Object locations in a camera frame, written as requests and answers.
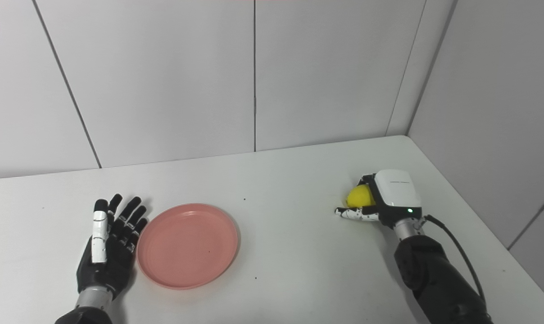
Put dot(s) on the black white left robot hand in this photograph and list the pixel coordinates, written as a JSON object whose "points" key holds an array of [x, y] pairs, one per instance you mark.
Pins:
{"points": [[112, 267]]}

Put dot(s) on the yellow lemon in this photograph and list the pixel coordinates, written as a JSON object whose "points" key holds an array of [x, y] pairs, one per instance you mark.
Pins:
{"points": [[360, 197]]}

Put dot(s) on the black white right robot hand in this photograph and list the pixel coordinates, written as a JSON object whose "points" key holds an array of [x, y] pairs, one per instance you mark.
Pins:
{"points": [[396, 191]]}

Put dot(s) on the pink round plate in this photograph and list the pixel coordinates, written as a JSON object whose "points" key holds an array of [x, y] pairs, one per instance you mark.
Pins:
{"points": [[188, 245]]}

